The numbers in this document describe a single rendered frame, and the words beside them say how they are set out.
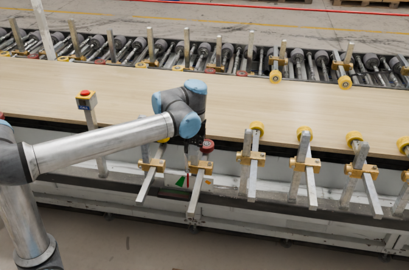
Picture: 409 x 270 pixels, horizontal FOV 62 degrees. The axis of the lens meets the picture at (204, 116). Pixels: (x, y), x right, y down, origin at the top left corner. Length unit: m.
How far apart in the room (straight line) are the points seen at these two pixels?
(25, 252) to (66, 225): 1.29
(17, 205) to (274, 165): 1.26
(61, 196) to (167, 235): 0.81
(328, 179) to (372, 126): 0.39
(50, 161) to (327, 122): 1.50
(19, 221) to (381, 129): 1.79
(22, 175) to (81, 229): 1.68
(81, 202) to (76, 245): 0.28
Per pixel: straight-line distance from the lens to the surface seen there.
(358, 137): 1.86
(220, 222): 2.36
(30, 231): 1.38
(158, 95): 1.23
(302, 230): 2.40
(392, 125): 2.18
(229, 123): 1.92
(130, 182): 1.89
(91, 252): 2.53
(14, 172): 1.02
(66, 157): 1.03
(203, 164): 1.70
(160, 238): 2.50
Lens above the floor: 2.04
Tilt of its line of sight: 35 degrees down
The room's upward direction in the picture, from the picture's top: straight up
